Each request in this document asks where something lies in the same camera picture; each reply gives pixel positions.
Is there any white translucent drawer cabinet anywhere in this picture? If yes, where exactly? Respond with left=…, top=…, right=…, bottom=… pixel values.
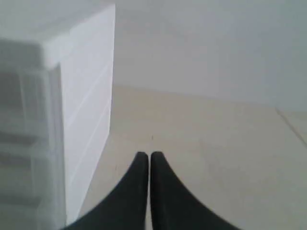
left=0, top=0, right=116, bottom=230

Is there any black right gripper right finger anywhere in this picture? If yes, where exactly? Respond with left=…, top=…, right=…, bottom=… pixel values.
left=150, top=151, right=237, bottom=230

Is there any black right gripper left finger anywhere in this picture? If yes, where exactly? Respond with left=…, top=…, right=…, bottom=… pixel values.
left=65, top=152, right=149, bottom=230

